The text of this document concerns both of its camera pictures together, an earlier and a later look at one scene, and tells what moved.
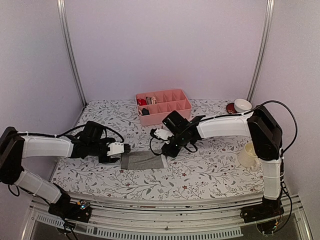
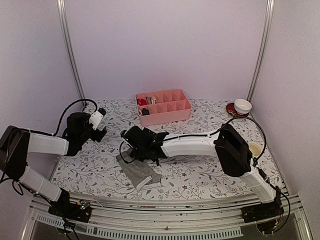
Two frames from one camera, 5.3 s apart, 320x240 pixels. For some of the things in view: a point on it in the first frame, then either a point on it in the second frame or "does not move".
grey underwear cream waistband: [151, 100] does not move
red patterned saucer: [230, 108] does not move
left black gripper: [109, 160] -> [99, 134]
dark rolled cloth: [145, 112] does not move
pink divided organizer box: [153, 107] does not move
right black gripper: [171, 152] -> [136, 155]
